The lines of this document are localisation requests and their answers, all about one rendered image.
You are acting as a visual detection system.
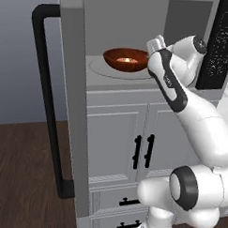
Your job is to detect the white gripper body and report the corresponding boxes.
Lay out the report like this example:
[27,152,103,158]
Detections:
[145,34,168,56]

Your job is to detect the brown bowl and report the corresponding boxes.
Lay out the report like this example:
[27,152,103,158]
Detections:
[102,47,152,74]

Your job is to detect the grey microwave with black panel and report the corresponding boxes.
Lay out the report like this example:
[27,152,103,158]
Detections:
[79,0,228,99]

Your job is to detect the grey cupboard door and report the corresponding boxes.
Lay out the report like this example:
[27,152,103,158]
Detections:
[137,100,215,184]
[83,99,149,188]

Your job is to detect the grey microwave door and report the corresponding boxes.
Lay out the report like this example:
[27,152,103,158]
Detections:
[50,0,100,220]

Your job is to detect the round glass turntable plate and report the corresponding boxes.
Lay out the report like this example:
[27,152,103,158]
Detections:
[87,54,156,82]

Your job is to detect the grey drawer front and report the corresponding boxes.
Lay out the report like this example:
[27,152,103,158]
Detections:
[88,179,148,217]
[88,207,151,228]

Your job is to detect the black cupboard door handle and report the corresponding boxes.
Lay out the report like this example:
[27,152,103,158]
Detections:
[143,133,157,169]
[131,133,144,171]

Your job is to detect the black microwave door handle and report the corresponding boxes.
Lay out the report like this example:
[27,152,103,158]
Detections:
[23,3,84,201]

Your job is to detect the black drawer handle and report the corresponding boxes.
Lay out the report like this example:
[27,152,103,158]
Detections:
[118,197,142,208]
[115,220,143,228]

